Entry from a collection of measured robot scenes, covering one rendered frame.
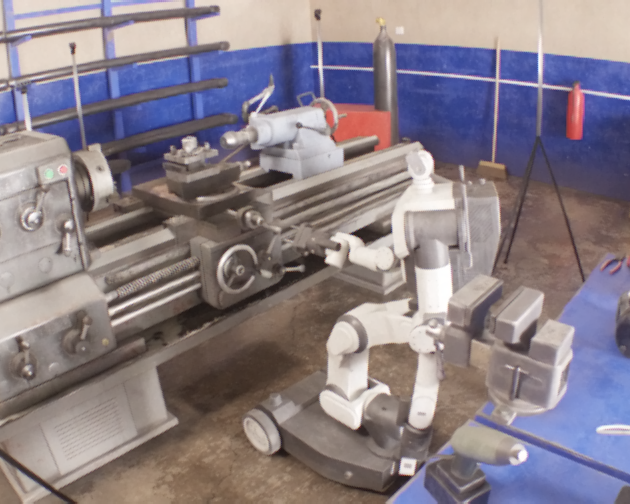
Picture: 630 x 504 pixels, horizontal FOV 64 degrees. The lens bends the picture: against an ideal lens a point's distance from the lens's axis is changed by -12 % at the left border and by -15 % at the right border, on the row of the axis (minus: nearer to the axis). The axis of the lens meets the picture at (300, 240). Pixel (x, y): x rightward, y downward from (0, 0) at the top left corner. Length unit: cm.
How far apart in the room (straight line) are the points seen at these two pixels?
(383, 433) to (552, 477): 104
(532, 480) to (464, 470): 20
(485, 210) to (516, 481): 74
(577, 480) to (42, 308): 169
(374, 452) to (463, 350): 92
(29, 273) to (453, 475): 157
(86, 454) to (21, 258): 89
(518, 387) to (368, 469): 97
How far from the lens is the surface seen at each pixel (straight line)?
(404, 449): 171
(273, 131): 285
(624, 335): 149
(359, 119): 522
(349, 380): 210
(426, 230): 137
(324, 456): 214
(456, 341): 128
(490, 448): 87
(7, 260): 202
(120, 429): 248
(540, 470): 115
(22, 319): 200
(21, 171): 197
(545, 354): 118
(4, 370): 201
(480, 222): 153
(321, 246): 208
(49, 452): 237
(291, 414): 231
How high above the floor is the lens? 166
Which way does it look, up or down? 22 degrees down
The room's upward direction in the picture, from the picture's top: 3 degrees counter-clockwise
